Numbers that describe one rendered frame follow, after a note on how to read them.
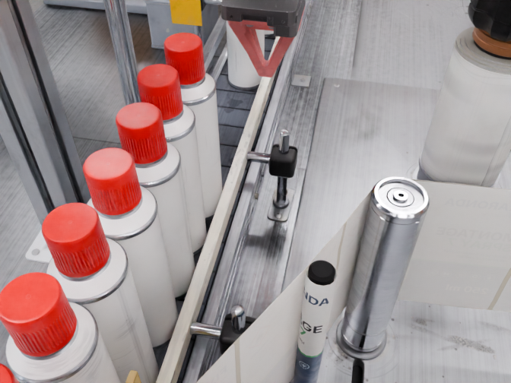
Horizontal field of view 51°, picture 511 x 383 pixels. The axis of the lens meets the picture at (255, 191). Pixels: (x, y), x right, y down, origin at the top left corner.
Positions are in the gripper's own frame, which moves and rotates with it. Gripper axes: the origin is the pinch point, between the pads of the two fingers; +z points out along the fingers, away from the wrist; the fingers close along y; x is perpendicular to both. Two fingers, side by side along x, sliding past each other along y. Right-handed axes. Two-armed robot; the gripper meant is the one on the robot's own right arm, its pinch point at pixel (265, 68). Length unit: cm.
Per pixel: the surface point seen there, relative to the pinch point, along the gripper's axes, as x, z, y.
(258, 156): 0.4, 10.7, -1.8
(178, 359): 2.2, 9.9, -27.8
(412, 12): -19, 19, 53
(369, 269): -11.7, 1.0, -22.5
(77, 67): 35.6, 19.0, 23.0
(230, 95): 7.2, 13.8, 13.3
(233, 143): 4.5, 13.7, 3.3
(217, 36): 8.9, 5.7, 14.7
